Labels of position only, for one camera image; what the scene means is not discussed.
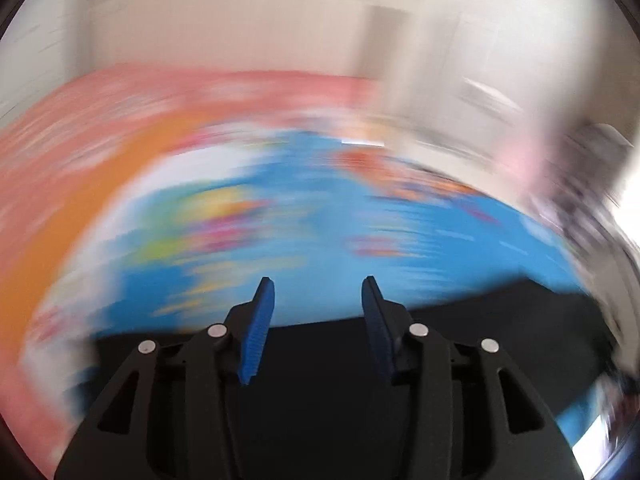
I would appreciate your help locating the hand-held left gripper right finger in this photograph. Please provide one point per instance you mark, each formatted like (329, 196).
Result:
(376, 320)

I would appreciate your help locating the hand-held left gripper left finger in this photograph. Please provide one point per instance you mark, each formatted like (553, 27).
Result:
(260, 320)

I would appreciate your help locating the black pants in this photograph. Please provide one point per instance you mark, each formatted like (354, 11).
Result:
(515, 315)

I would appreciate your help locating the blue printed blanket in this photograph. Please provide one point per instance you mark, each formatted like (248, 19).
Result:
(320, 220)

